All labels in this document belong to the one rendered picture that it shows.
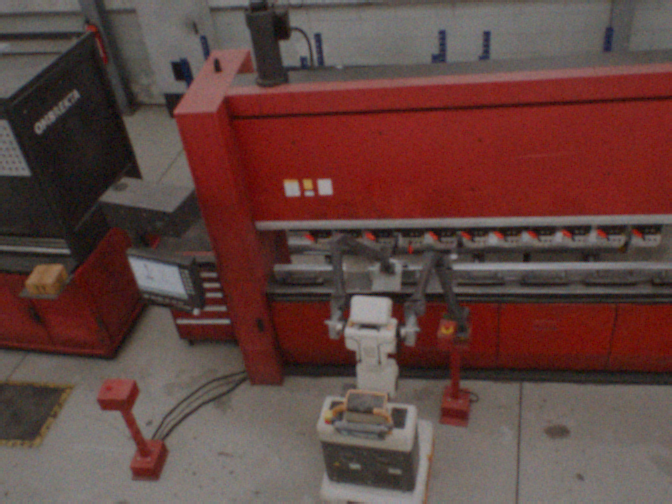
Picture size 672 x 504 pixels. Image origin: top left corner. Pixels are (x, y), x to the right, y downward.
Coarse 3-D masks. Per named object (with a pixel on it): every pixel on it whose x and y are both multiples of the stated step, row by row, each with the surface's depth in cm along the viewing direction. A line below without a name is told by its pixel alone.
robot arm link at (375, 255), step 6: (348, 240) 411; (354, 240) 419; (348, 246) 419; (354, 246) 420; (360, 246) 424; (366, 246) 429; (360, 252) 429; (366, 252) 429; (372, 252) 433; (378, 252) 437; (384, 252) 442; (372, 258) 438; (378, 258) 437
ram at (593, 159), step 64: (256, 128) 416; (320, 128) 410; (384, 128) 405; (448, 128) 399; (512, 128) 394; (576, 128) 389; (640, 128) 384; (256, 192) 445; (384, 192) 432; (448, 192) 426; (512, 192) 420; (576, 192) 415; (640, 192) 409
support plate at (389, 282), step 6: (378, 270) 468; (396, 270) 466; (378, 276) 463; (384, 276) 462; (390, 276) 462; (396, 276) 461; (378, 282) 458; (384, 282) 458; (390, 282) 457; (396, 282) 456; (372, 288) 454; (378, 288) 454; (384, 288) 453; (390, 288) 452; (396, 288) 452
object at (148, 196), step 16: (112, 192) 401; (128, 192) 399; (144, 192) 397; (160, 192) 395; (176, 192) 393; (192, 192) 394; (112, 208) 397; (128, 208) 392; (144, 208) 385; (160, 208) 382; (176, 208) 382; (192, 208) 396; (112, 224) 406; (128, 224) 400; (144, 224) 394; (160, 224) 389; (176, 224) 385; (192, 224) 399; (144, 240) 425
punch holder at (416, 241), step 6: (402, 228) 448; (408, 228) 447; (414, 228) 446; (420, 228) 446; (402, 234) 451; (408, 234) 450; (414, 234) 449; (420, 234) 449; (402, 240) 453; (408, 240) 453; (414, 240) 452; (420, 240) 451; (408, 246) 456; (414, 246) 455; (420, 246) 455
